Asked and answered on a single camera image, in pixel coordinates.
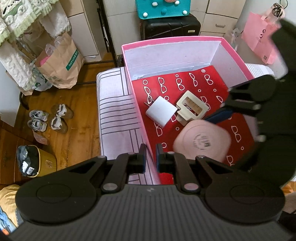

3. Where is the pink round label printer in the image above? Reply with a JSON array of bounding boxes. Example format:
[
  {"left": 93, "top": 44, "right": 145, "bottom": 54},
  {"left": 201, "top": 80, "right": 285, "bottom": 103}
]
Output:
[{"left": 173, "top": 120, "right": 231, "bottom": 163}]

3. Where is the cream hair claw clip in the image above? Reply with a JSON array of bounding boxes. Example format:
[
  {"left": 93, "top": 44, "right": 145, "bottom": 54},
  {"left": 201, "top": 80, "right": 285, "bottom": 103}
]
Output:
[{"left": 176, "top": 90, "right": 209, "bottom": 126}]

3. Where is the white charger cube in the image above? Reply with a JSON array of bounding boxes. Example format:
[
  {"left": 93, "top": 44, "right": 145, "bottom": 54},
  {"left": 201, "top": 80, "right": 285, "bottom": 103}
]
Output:
[{"left": 145, "top": 96, "right": 178, "bottom": 128}]

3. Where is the pink cardboard box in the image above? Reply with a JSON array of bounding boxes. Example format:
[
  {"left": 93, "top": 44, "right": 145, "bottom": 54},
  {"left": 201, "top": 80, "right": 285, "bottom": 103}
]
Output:
[{"left": 121, "top": 36, "right": 255, "bottom": 186}]

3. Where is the red printed paper bag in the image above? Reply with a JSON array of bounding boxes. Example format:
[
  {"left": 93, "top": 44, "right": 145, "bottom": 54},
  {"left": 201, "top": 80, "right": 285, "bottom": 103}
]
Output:
[{"left": 132, "top": 65, "right": 254, "bottom": 166}]

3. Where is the pink shopping bag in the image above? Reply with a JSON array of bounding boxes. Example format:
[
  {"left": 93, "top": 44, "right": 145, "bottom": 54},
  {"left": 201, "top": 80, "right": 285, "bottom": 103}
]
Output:
[{"left": 242, "top": 5, "right": 285, "bottom": 64}]

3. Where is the brown white slipper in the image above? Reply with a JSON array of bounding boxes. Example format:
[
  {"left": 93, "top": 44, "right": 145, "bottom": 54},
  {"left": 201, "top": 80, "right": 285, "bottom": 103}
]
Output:
[
  {"left": 50, "top": 116, "right": 68, "bottom": 134},
  {"left": 51, "top": 104, "right": 74, "bottom": 119}
]

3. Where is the black suitcase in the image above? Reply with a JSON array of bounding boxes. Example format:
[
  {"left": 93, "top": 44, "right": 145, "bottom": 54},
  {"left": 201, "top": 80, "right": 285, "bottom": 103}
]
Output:
[{"left": 139, "top": 14, "right": 201, "bottom": 40}]

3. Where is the yellow waste bin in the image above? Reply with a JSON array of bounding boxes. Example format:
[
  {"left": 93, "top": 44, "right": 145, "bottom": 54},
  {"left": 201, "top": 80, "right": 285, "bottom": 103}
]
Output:
[{"left": 16, "top": 145, "right": 57, "bottom": 178}]

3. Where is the grey white sneaker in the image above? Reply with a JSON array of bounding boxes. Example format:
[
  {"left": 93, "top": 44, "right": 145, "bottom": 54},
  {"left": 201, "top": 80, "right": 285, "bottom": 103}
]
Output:
[
  {"left": 29, "top": 110, "right": 49, "bottom": 121},
  {"left": 27, "top": 118, "right": 47, "bottom": 132}
]

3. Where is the brown paper bag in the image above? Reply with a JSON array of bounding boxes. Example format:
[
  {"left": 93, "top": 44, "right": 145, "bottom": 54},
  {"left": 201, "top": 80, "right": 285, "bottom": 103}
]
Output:
[{"left": 35, "top": 33, "right": 84, "bottom": 89}]

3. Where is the teal tote bag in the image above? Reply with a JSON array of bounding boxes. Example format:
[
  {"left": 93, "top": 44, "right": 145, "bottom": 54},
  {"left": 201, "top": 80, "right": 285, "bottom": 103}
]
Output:
[{"left": 135, "top": 0, "right": 191, "bottom": 20}]

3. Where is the beige wardrobe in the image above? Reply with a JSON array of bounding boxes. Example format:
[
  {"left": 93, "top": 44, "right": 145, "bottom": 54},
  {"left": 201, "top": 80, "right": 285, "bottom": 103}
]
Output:
[{"left": 61, "top": 1, "right": 245, "bottom": 56}]

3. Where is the black clothes rack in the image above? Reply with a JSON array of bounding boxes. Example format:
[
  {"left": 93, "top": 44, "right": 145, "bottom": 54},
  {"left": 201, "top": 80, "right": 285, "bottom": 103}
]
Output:
[{"left": 96, "top": 0, "right": 121, "bottom": 67}]

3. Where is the cream knitted cardigan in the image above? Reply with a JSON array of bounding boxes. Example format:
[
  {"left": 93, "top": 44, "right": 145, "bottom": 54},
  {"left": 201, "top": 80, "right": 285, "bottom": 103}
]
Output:
[{"left": 1, "top": 0, "right": 71, "bottom": 91}]

